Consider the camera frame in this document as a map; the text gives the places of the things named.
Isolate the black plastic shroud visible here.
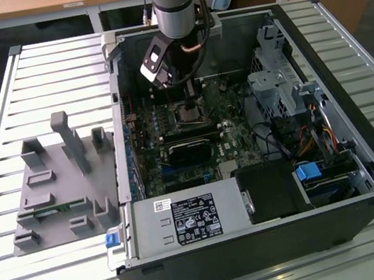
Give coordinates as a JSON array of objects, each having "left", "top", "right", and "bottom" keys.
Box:
[{"left": 232, "top": 155, "right": 316, "bottom": 228}]

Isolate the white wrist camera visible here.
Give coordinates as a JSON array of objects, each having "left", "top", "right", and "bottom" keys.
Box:
[{"left": 135, "top": 34, "right": 179, "bottom": 94}]

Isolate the black wire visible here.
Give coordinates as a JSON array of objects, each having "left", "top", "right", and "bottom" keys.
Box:
[{"left": 247, "top": 118, "right": 295, "bottom": 165}]

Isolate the silver cable connector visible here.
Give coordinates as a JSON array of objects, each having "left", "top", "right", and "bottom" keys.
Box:
[{"left": 140, "top": 4, "right": 154, "bottom": 26}]

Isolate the grey power supply unit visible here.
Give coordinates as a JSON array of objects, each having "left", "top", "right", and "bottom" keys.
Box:
[{"left": 125, "top": 176, "right": 256, "bottom": 261}]

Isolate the metal drive cage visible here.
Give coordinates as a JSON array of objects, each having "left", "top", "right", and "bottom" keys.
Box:
[{"left": 237, "top": 19, "right": 310, "bottom": 123}]

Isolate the grey parts rack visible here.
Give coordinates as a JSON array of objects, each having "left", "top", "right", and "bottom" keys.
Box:
[{"left": 0, "top": 103, "right": 132, "bottom": 259}]

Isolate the green motherboard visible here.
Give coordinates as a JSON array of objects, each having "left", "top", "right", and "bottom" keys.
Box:
[{"left": 118, "top": 71, "right": 269, "bottom": 200}]

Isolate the green RAM stick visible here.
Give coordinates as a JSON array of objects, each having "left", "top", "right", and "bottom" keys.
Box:
[{"left": 32, "top": 198, "right": 89, "bottom": 220}]

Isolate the blue disk carrier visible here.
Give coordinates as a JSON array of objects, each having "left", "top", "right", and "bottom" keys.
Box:
[{"left": 294, "top": 159, "right": 324, "bottom": 186}]

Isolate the black camera cable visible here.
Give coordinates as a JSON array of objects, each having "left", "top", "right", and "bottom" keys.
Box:
[{"left": 152, "top": 0, "right": 221, "bottom": 87}]

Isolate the black RAM stick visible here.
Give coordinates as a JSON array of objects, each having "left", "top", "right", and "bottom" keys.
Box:
[{"left": 161, "top": 123, "right": 220, "bottom": 145}]

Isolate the silver CPU plate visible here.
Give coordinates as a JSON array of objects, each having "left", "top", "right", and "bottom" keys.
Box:
[{"left": 181, "top": 106, "right": 203, "bottom": 123}]

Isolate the black open PC case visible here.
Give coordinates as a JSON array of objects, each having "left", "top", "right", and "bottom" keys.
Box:
[{"left": 76, "top": 0, "right": 374, "bottom": 280}]

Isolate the silver chipset heatsink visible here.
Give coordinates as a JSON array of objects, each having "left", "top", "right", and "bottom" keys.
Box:
[{"left": 218, "top": 159, "right": 240, "bottom": 180}]

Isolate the blue case latch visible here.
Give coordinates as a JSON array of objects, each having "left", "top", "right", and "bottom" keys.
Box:
[{"left": 103, "top": 232, "right": 120, "bottom": 249}]

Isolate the coloured wire bundle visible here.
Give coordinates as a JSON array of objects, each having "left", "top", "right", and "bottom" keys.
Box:
[{"left": 292, "top": 121, "right": 340, "bottom": 159}]

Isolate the CPU socket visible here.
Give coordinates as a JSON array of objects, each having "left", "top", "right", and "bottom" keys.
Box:
[{"left": 171, "top": 96, "right": 209, "bottom": 129}]

